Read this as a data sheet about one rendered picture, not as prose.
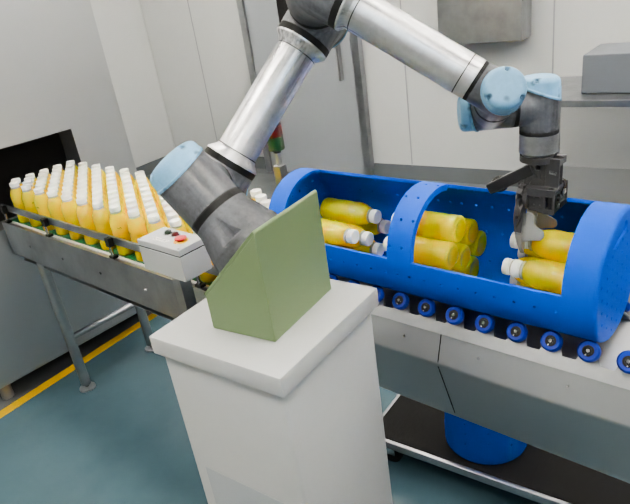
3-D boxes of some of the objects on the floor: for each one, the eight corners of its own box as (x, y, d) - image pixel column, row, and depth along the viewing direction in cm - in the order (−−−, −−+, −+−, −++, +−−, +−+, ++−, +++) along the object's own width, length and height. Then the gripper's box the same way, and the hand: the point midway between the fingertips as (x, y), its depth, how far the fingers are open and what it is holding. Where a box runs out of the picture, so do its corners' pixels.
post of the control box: (241, 517, 214) (177, 272, 173) (234, 512, 217) (169, 270, 176) (249, 510, 217) (188, 267, 176) (242, 505, 220) (179, 264, 178)
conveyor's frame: (283, 522, 210) (234, 302, 173) (59, 378, 314) (-1, 222, 277) (363, 440, 242) (335, 239, 204) (136, 334, 345) (90, 188, 308)
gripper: (551, 165, 113) (546, 265, 122) (574, 147, 121) (568, 241, 130) (507, 160, 118) (506, 256, 127) (533, 143, 126) (530, 234, 135)
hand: (525, 241), depth 130 cm, fingers open, 5 cm apart
